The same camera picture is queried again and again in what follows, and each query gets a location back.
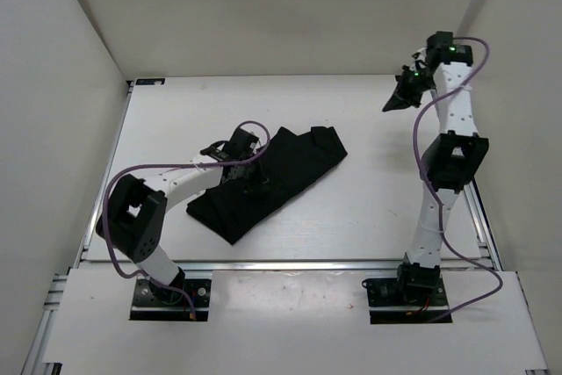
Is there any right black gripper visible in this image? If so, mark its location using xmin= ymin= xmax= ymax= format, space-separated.
xmin=381 ymin=66 xmax=436 ymax=113

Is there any black pleated skirt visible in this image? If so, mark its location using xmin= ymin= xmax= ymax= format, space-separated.
xmin=186 ymin=126 xmax=347 ymax=245

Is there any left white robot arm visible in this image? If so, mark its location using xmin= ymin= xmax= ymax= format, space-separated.
xmin=96 ymin=120 xmax=271 ymax=306

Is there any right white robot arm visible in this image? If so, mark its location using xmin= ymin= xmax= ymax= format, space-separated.
xmin=383 ymin=32 xmax=489 ymax=305

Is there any left blue corner label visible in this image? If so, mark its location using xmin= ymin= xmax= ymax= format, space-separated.
xmin=135 ymin=78 xmax=166 ymax=86

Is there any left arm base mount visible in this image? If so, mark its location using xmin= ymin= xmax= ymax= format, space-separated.
xmin=129 ymin=277 xmax=212 ymax=322

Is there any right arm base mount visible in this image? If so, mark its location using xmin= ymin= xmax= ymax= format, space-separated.
xmin=362 ymin=263 xmax=452 ymax=325

